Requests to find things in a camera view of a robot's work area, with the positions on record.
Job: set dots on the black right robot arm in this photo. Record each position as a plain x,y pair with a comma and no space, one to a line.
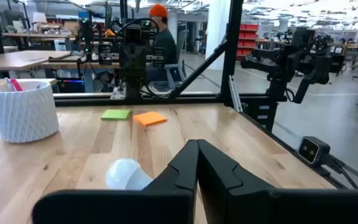
133,85

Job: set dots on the red storage bin shelf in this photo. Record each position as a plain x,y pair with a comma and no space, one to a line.
247,35

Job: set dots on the wooden workbench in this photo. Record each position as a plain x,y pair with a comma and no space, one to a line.
73,65

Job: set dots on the white textured cup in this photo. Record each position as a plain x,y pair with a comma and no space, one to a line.
23,115

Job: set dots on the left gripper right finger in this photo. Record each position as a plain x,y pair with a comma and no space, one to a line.
222,186

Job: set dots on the pink pen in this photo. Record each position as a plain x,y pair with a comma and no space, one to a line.
16,85

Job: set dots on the person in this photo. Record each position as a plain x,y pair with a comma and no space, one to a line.
165,46

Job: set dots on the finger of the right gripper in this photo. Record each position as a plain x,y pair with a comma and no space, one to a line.
140,60
126,60

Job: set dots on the light blue pen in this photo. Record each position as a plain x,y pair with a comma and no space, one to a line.
8,84

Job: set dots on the black metal rig frame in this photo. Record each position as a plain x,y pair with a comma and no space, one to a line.
232,46

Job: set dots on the black robot arm on stand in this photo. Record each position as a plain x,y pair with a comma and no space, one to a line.
303,62

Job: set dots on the small black camera box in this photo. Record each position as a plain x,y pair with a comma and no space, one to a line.
311,151

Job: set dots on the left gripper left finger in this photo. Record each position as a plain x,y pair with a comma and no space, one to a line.
179,186

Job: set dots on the orange sticky note pad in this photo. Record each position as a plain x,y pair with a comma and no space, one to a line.
150,118

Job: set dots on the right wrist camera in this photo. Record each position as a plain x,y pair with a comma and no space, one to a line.
133,34

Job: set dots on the white frosted lightbulb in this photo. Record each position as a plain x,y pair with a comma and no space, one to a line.
123,174

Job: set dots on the green sticky note pad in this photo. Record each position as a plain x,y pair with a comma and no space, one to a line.
116,114

